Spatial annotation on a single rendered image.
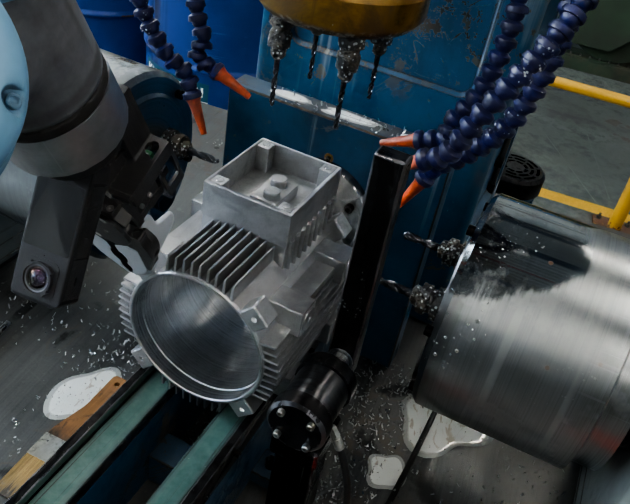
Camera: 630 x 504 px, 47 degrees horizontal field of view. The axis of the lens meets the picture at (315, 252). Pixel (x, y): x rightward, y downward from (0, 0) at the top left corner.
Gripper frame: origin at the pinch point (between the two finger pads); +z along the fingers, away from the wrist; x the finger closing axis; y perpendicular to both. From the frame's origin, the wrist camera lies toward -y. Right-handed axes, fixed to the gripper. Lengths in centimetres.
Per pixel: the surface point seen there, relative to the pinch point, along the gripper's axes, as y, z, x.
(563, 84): 181, 166, -22
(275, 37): 25.9, -6.2, -2.2
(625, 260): 21.5, 3.3, -41.1
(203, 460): -11.6, 12.7, -11.1
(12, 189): 5.1, 8.8, 24.0
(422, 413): 8.3, 37.6, -28.0
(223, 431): -8.0, 14.7, -10.9
